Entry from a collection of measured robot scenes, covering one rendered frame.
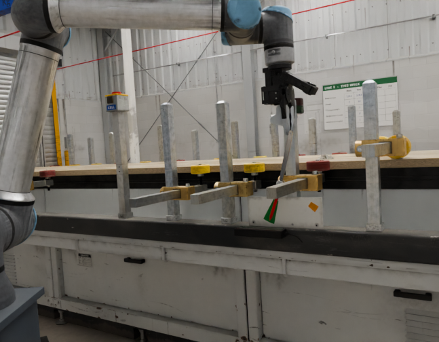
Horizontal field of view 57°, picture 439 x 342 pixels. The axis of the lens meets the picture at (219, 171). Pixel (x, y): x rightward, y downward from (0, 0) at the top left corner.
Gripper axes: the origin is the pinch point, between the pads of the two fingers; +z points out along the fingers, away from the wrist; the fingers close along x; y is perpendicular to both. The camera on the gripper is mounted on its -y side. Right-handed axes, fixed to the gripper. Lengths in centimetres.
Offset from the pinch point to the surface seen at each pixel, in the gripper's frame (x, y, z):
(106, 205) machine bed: -28, 111, 31
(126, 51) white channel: -103, 159, -67
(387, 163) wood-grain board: -26.2, -23.7, 12.4
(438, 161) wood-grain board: -26.2, -38.8, 12.4
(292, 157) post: -6.0, 1.6, 8.5
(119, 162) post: -6, 78, 8
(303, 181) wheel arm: -2.2, -3.0, 15.9
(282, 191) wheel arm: 15.0, -2.9, 16.6
